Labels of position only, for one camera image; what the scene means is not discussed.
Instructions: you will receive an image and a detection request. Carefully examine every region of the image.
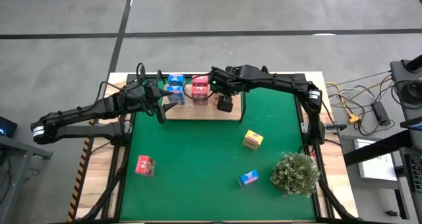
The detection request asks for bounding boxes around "coiled black cable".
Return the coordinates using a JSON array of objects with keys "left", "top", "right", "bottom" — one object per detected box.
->
[{"left": 392, "top": 80, "right": 422, "bottom": 105}]

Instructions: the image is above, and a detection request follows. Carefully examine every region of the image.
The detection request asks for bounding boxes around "wooden shelf board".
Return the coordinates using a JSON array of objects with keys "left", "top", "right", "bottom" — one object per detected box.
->
[{"left": 160, "top": 84, "right": 242, "bottom": 121}]

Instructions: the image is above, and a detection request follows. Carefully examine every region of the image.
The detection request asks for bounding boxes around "artificial white-flowered bush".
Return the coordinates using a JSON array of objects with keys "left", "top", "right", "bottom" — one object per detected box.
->
[{"left": 270, "top": 152, "right": 321, "bottom": 198}]

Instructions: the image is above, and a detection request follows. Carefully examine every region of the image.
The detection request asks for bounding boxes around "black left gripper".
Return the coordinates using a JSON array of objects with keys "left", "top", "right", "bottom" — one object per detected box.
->
[{"left": 142, "top": 85, "right": 179, "bottom": 124}]

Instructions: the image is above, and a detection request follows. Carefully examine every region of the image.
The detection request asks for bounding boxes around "yellow power cable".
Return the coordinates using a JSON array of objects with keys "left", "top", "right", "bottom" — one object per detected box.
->
[{"left": 325, "top": 77, "right": 394, "bottom": 125}]

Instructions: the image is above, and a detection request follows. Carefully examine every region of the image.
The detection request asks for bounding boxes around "dark monitor screen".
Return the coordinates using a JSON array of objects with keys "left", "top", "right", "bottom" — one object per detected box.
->
[{"left": 400, "top": 115, "right": 422, "bottom": 132}]

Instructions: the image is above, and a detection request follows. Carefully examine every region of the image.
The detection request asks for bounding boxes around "blue Rice Krispies cereal box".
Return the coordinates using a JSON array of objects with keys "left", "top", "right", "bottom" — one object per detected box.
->
[
  {"left": 237, "top": 169, "right": 260, "bottom": 188},
  {"left": 167, "top": 73, "right": 186, "bottom": 86},
  {"left": 166, "top": 84, "right": 186, "bottom": 105}
]

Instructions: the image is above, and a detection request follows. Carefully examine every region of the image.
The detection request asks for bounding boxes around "yellow Corn Pops cereal box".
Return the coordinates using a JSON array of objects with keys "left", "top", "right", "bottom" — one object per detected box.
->
[{"left": 242, "top": 129, "right": 264, "bottom": 152}]

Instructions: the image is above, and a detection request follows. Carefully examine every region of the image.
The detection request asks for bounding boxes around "black metal beam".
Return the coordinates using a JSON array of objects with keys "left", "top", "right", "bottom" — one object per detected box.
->
[{"left": 342, "top": 130, "right": 422, "bottom": 167}]

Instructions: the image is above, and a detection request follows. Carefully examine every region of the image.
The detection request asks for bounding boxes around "grey metal equipment stand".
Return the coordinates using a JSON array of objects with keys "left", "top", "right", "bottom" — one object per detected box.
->
[{"left": 390, "top": 54, "right": 422, "bottom": 119}]

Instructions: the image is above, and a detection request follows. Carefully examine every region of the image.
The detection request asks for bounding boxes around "white board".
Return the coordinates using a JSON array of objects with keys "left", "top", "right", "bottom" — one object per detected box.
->
[{"left": 353, "top": 138, "right": 398, "bottom": 182}]

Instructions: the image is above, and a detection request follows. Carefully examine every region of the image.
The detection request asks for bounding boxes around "green table mat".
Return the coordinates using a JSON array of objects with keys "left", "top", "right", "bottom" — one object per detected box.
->
[{"left": 119, "top": 77, "right": 317, "bottom": 221}]

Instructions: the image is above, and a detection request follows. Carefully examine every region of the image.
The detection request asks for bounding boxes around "black device with blue light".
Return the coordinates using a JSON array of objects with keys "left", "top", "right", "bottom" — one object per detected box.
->
[{"left": 0, "top": 115, "right": 18, "bottom": 139}]

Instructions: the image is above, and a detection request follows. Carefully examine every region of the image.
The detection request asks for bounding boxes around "yellow black hazard tape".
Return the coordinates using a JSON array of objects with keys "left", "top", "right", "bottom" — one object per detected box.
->
[{"left": 67, "top": 131, "right": 92, "bottom": 223}]

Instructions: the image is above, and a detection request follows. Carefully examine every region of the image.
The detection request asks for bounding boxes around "small black device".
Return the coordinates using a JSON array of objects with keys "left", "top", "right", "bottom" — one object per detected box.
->
[{"left": 324, "top": 123, "right": 347, "bottom": 132}]

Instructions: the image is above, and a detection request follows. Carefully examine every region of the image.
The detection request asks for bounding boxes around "black metal table frame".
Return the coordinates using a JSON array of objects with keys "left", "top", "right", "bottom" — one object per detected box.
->
[{"left": 67, "top": 65, "right": 360, "bottom": 224}]

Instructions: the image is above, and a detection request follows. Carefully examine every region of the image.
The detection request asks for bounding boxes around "grey metal desk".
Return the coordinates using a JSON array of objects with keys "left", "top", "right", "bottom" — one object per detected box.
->
[{"left": 0, "top": 134, "right": 53, "bottom": 224}]

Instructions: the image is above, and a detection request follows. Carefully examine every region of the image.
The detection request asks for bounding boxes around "black metal shelf bracket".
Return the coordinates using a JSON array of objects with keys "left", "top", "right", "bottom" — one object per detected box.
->
[
  {"left": 239, "top": 92, "right": 247, "bottom": 123},
  {"left": 154, "top": 69, "right": 166, "bottom": 86}
]

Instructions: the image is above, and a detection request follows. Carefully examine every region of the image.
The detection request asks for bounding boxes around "black keyboard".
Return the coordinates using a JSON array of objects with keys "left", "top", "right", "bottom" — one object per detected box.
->
[{"left": 404, "top": 153, "right": 422, "bottom": 194}]

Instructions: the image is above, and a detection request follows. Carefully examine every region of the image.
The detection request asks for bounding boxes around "black power adapter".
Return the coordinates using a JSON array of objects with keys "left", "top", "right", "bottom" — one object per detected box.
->
[{"left": 371, "top": 101, "right": 392, "bottom": 126}]

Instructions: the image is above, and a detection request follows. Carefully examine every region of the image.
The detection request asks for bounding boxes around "red cereal box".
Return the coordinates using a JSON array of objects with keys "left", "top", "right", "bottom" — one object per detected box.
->
[
  {"left": 191, "top": 84, "right": 210, "bottom": 106},
  {"left": 135, "top": 154, "right": 156, "bottom": 177},
  {"left": 191, "top": 74, "right": 210, "bottom": 86}
]

